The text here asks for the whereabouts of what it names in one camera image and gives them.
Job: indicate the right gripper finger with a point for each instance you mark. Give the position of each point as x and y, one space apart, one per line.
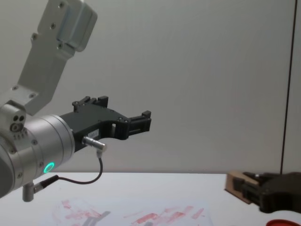
249 191
254 175

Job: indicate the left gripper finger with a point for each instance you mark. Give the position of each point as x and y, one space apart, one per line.
90 100
140 123

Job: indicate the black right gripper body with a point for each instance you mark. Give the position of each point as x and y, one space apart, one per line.
282 191

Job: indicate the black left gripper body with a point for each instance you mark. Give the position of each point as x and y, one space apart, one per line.
94 120

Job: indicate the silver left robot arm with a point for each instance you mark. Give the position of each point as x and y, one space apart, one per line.
40 139

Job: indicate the brown cardboard box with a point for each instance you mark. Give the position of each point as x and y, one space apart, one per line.
231 186

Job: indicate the red round lid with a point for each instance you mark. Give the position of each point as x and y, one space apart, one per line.
283 222

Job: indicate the white paper with red marks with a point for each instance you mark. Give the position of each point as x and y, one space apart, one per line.
131 213

